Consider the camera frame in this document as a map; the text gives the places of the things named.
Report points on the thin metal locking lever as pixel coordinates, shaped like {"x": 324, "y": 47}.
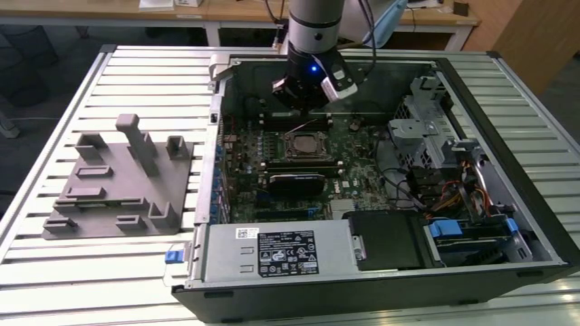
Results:
{"x": 303, "y": 126}

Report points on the black open PC case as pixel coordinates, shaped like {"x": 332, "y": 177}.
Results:
{"x": 363, "y": 299}

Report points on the white box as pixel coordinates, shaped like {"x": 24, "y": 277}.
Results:
{"x": 156, "y": 4}
{"x": 188, "y": 2}

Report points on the silver finned heat sink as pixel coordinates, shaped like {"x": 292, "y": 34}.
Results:
{"x": 343, "y": 208}

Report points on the hard disk in blue carrier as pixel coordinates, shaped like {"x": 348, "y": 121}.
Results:
{"x": 445, "y": 230}

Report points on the black plastic drive box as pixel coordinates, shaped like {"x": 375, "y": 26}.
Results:
{"x": 385, "y": 237}

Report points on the wooden cabinet panel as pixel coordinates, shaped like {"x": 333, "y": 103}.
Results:
{"x": 535, "y": 40}

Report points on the small black box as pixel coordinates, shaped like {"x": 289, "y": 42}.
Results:
{"x": 461, "y": 8}

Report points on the grey metal drive cage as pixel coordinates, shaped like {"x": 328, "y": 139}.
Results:
{"x": 409, "y": 130}

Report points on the grey power supply black label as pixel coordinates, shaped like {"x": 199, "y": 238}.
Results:
{"x": 227, "y": 251}

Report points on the grey plastic bracket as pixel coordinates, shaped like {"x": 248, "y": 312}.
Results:
{"x": 460, "y": 146}

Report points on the wooden desk white legs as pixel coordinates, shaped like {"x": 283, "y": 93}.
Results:
{"x": 113, "y": 15}

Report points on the green RAM stick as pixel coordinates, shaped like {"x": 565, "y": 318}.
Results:
{"x": 113, "y": 203}

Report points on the green motherboard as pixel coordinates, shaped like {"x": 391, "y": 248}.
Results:
{"x": 367, "y": 153}

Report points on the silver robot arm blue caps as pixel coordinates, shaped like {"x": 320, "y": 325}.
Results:
{"x": 312, "y": 27}

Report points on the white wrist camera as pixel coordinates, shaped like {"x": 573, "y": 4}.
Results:
{"x": 337, "y": 86}

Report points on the metal CPU socket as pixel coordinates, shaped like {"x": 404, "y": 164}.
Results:
{"x": 285, "y": 157}

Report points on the grey parts rack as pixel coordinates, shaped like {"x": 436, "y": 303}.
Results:
{"x": 121, "y": 176}

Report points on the blue plastic latch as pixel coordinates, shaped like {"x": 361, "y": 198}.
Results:
{"x": 173, "y": 256}

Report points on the black graphics card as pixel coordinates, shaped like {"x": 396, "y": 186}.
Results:
{"x": 295, "y": 186}

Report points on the black office chair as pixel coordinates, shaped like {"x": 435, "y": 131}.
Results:
{"x": 27, "y": 47}

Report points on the black expansion slot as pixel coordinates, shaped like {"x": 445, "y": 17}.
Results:
{"x": 280, "y": 214}

